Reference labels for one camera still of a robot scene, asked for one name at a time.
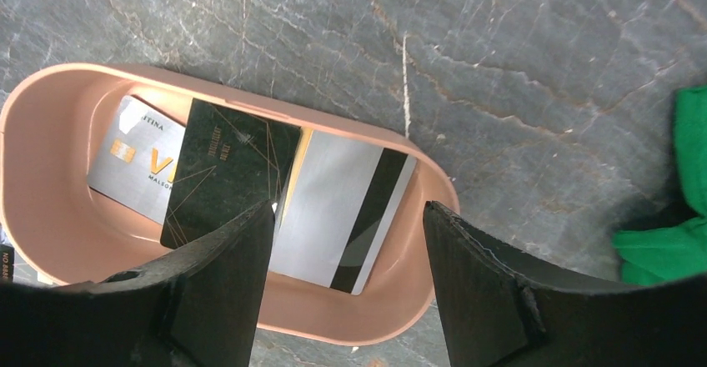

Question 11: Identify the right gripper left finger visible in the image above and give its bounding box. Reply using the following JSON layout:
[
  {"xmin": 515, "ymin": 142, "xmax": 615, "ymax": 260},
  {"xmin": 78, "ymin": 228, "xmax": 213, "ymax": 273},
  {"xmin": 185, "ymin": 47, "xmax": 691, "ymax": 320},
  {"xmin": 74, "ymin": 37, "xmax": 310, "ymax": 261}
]
[{"xmin": 1, "ymin": 201, "xmax": 274, "ymax": 366}]

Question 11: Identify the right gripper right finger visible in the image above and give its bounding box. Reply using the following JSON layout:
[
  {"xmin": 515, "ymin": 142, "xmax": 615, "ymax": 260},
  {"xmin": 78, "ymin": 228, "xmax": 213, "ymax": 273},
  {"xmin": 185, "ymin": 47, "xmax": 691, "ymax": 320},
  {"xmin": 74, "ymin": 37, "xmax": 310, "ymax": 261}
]
[{"xmin": 423, "ymin": 201, "xmax": 706, "ymax": 366}]

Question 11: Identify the black card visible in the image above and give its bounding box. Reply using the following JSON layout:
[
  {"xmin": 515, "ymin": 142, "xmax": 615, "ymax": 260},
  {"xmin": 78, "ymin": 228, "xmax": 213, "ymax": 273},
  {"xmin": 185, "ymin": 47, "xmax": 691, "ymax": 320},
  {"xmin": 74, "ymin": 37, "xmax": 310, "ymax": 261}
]
[{"xmin": 160, "ymin": 99, "xmax": 302, "ymax": 249}]

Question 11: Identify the pink oval tray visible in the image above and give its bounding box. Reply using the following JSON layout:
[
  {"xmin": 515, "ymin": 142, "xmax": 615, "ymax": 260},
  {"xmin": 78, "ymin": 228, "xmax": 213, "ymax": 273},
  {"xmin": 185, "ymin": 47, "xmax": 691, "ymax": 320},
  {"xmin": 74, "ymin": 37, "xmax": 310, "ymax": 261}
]
[{"xmin": 1, "ymin": 63, "xmax": 459, "ymax": 346}]

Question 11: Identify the grey magnetic stripe card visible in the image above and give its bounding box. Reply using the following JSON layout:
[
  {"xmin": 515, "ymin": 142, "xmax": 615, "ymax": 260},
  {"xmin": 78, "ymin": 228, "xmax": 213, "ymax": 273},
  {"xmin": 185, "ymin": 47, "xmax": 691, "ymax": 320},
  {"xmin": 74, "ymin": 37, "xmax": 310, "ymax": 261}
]
[{"xmin": 269, "ymin": 128, "xmax": 417, "ymax": 295}]

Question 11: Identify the silver VIP card in tray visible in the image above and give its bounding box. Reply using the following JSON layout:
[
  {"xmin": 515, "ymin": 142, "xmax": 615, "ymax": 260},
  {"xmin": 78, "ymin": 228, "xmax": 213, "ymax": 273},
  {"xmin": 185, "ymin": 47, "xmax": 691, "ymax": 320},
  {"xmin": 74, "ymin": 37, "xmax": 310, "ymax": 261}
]
[{"xmin": 87, "ymin": 95, "xmax": 185, "ymax": 224}]

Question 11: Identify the green cloth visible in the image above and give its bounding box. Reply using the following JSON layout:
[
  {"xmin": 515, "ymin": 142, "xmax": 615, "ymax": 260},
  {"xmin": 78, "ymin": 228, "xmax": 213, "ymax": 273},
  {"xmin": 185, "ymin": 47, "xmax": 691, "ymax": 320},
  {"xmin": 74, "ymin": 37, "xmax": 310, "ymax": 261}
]
[{"xmin": 612, "ymin": 86, "xmax": 706, "ymax": 286}]

